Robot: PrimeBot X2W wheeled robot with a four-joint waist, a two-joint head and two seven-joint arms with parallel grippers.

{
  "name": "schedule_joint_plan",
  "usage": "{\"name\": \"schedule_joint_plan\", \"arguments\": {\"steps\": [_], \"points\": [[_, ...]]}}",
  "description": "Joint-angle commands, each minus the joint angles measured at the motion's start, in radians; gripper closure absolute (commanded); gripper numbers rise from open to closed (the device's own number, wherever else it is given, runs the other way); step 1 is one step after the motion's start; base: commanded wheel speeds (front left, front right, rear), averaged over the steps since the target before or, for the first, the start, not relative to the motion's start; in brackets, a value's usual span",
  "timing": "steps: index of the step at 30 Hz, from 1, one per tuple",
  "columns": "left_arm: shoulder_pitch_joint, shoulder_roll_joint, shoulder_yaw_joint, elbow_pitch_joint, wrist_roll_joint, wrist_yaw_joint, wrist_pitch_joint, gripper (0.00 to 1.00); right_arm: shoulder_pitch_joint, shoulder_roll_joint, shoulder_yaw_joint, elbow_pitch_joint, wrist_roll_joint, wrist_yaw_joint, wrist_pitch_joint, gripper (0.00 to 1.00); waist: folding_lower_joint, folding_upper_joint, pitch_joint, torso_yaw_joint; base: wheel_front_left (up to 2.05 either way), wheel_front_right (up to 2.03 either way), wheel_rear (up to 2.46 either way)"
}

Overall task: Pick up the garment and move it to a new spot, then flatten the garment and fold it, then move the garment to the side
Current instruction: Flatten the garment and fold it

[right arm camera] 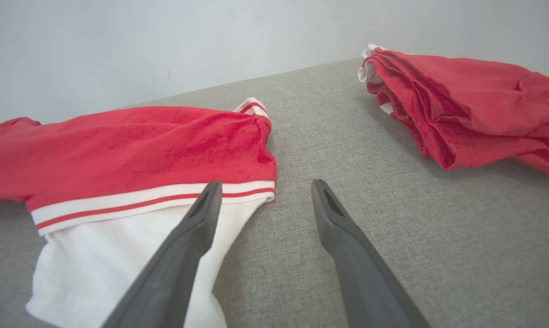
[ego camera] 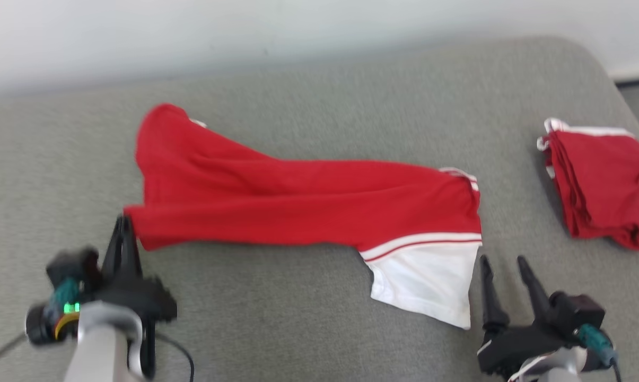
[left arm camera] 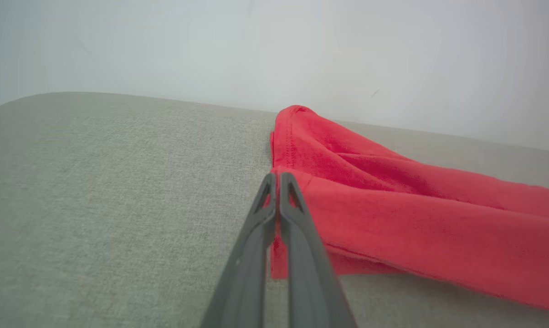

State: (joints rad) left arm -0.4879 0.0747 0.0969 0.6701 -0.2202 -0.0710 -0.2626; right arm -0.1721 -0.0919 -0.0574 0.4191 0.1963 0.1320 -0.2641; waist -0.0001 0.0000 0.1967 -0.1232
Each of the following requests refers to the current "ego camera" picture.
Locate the white wall baseboard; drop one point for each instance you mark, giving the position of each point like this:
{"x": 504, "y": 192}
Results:
{"x": 637, "y": 74}

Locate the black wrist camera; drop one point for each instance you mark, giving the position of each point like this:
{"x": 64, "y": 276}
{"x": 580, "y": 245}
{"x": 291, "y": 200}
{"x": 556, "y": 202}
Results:
{"x": 72, "y": 270}
{"x": 579, "y": 312}

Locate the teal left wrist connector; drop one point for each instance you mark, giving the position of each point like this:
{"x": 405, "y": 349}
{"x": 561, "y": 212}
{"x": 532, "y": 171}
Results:
{"x": 64, "y": 297}

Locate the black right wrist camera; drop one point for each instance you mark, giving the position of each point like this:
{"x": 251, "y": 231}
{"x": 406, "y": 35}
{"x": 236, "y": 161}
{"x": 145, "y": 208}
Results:
{"x": 579, "y": 312}

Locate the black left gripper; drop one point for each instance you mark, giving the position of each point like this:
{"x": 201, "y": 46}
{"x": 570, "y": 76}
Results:
{"x": 133, "y": 300}

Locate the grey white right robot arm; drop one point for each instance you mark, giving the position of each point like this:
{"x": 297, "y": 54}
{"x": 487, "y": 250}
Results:
{"x": 552, "y": 369}

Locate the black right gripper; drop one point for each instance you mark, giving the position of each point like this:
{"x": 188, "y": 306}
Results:
{"x": 521, "y": 345}

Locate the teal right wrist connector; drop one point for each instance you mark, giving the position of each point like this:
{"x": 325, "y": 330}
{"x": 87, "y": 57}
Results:
{"x": 597, "y": 342}

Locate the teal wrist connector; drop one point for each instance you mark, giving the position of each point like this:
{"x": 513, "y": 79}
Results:
{"x": 64, "y": 297}
{"x": 597, "y": 342}

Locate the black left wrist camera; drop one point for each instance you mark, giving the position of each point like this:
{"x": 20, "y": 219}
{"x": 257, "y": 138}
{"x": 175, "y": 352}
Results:
{"x": 72, "y": 270}

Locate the red Bulls basketball jersey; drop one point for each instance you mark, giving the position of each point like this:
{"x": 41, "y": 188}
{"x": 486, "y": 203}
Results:
{"x": 298, "y": 201}

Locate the red white-trimmed shorts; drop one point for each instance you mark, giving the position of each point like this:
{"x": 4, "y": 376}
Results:
{"x": 605, "y": 185}

